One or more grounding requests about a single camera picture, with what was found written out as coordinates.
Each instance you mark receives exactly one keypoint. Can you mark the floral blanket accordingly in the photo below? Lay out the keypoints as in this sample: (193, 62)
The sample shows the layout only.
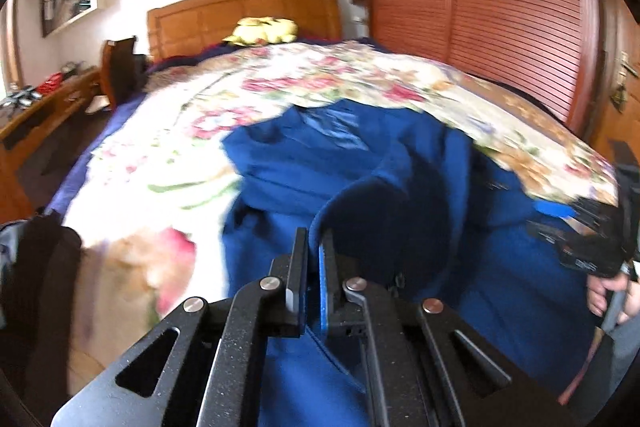
(200, 97)

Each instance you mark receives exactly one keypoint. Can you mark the dark blue bedding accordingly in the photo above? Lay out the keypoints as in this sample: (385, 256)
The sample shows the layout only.
(190, 57)

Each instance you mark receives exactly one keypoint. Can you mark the black clothes pile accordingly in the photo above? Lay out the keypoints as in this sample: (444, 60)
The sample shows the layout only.
(35, 297)

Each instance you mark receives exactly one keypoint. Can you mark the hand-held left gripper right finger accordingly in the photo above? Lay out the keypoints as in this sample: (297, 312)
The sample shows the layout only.
(327, 287)

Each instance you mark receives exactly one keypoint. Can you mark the blue suit jacket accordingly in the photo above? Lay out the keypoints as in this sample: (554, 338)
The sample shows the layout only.
(280, 167)

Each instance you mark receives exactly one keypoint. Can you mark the red basket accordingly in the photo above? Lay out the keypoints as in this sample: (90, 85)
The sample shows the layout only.
(50, 84)

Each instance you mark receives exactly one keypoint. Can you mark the wooden desk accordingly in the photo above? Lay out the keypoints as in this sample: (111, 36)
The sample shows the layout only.
(30, 122)

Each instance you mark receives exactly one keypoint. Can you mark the metal bowl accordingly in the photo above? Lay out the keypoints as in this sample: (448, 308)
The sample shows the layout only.
(72, 68)

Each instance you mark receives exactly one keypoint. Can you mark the yellow plush toy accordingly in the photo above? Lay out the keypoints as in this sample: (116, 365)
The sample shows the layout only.
(260, 32)

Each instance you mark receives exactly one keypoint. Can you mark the wooden door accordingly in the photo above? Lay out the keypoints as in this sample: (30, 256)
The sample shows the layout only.
(617, 22)

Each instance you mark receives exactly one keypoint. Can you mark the black folders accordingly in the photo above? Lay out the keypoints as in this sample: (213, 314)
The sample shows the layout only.
(48, 12)

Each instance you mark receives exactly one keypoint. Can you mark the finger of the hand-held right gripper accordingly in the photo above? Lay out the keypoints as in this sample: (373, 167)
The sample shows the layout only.
(547, 234)
(552, 209)

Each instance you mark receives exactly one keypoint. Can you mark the wooden bed headboard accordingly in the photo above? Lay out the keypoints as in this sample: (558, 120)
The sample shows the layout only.
(200, 17)

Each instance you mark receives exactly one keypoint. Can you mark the person's right forearm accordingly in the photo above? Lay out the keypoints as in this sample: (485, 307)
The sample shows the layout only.
(627, 357)

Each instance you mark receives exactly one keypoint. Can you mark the person's right hand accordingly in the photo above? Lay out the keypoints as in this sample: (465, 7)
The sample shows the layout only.
(600, 297)

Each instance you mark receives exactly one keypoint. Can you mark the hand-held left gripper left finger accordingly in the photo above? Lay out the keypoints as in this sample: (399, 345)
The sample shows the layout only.
(298, 287)

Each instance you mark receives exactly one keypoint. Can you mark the wood framed window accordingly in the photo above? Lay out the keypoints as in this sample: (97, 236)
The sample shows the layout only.
(12, 47)

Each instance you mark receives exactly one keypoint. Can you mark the wooden chair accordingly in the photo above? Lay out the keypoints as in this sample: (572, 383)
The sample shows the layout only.
(120, 67)

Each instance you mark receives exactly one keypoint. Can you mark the dark metal device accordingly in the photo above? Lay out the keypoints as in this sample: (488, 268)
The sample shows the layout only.
(20, 97)

